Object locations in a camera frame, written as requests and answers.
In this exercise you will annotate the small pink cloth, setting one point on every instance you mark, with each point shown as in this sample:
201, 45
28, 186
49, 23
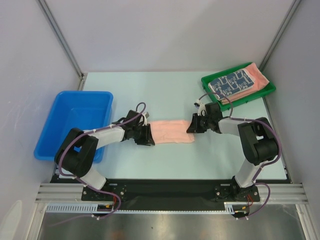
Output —
171, 132

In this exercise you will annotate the blue plastic bin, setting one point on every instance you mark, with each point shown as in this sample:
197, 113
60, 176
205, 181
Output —
85, 110

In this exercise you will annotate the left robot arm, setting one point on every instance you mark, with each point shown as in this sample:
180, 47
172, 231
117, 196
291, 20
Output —
77, 152

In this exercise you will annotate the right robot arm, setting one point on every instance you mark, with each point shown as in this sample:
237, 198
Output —
259, 142

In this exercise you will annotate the pink towel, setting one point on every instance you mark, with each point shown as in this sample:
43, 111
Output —
260, 82

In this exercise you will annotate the aluminium frame rail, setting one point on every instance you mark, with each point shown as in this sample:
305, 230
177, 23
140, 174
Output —
72, 192

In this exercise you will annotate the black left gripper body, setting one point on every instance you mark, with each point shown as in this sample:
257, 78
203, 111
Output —
137, 135

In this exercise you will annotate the white slotted cable duct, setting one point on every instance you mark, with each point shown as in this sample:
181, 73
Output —
95, 208

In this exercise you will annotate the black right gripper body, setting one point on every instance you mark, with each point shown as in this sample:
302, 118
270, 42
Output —
197, 123

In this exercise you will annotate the green plastic tray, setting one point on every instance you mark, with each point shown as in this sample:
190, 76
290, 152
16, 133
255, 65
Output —
225, 104

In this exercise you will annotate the patterned blue white towel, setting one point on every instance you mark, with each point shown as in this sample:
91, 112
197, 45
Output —
231, 84

